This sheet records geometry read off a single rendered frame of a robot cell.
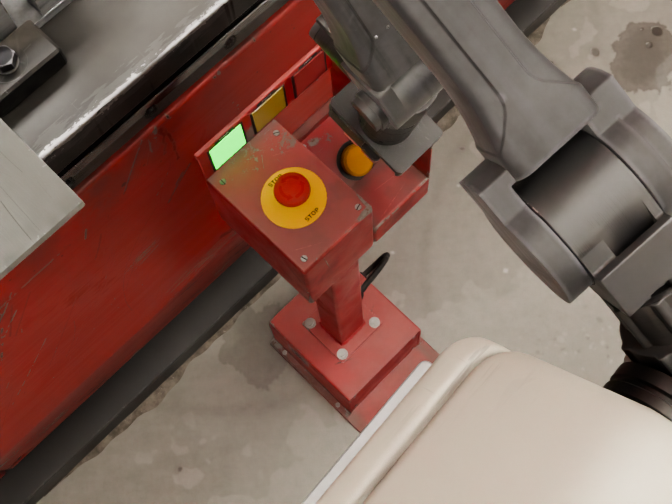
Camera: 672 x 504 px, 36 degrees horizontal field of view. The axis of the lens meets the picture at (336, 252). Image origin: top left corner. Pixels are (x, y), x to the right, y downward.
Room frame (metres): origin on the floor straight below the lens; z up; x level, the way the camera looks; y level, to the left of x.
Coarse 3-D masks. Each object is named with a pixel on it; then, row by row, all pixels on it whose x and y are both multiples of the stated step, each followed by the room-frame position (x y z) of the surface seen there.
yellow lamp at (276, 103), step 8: (280, 88) 0.54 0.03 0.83; (272, 96) 0.53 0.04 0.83; (280, 96) 0.54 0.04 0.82; (264, 104) 0.53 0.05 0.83; (272, 104) 0.53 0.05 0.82; (280, 104) 0.54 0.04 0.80; (256, 112) 0.52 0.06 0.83; (264, 112) 0.53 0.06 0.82; (272, 112) 0.53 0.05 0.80; (256, 120) 0.52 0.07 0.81; (264, 120) 0.52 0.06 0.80; (256, 128) 0.52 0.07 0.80
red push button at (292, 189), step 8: (280, 176) 0.45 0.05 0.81; (288, 176) 0.45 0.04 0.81; (296, 176) 0.45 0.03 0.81; (280, 184) 0.44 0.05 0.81; (288, 184) 0.44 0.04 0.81; (296, 184) 0.44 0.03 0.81; (304, 184) 0.44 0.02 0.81; (280, 192) 0.43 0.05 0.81; (288, 192) 0.43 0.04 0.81; (296, 192) 0.43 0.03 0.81; (304, 192) 0.43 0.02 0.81; (280, 200) 0.42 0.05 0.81; (288, 200) 0.42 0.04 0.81; (296, 200) 0.42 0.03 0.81; (304, 200) 0.42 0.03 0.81
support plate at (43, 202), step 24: (0, 120) 0.46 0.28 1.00; (0, 144) 0.43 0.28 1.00; (24, 144) 0.43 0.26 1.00; (0, 168) 0.41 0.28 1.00; (24, 168) 0.41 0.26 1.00; (48, 168) 0.40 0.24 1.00; (0, 192) 0.39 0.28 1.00; (24, 192) 0.38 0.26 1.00; (48, 192) 0.38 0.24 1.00; (72, 192) 0.38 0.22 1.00; (0, 216) 0.36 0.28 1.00; (24, 216) 0.36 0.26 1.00; (48, 216) 0.36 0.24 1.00; (72, 216) 0.36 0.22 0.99; (0, 240) 0.34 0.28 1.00; (24, 240) 0.34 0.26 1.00; (0, 264) 0.32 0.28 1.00
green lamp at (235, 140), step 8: (240, 128) 0.51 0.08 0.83; (232, 136) 0.50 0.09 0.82; (240, 136) 0.50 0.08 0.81; (224, 144) 0.49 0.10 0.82; (232, 144) 0.50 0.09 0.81; (240, 144) 0.50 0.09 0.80; (216, 152) 0.48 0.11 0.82; (224, 152) 0.49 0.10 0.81; (232, 152) 0.49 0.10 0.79; (216, 160) 0.48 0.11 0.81; (224, 160) 0.49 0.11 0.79; (216, 168) 0.48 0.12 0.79
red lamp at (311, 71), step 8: (320, 56) 0.58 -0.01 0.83; (312, 64) 0.57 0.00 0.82; (320, 64) 0.58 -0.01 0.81; (304, 72) 0.56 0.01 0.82; (312, 72) 0.57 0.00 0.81; (320, 72) 0.58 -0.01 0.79; (296, 80) 0.56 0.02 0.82; (304, 80) 0.56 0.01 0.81; (312, 80) 0.57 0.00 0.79; (296, 88) 0.56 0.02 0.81; (304, 88) 0.56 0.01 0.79
